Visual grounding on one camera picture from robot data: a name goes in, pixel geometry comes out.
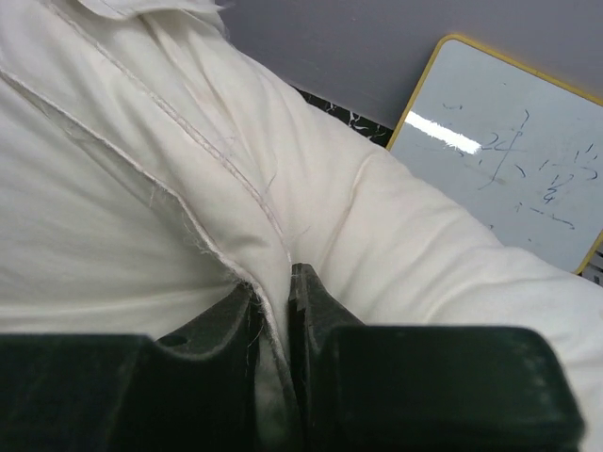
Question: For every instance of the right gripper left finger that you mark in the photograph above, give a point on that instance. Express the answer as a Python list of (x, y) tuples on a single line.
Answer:
[(191, 390)]

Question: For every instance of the white pillow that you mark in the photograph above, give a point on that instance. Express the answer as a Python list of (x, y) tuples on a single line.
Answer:
[(148, 166)]

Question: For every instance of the small whiteboard with wooden frame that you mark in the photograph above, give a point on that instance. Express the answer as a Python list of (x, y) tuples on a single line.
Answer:
[(520, 150)]

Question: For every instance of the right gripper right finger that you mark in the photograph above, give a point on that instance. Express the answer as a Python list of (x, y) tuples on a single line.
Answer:
[(422, 388)]

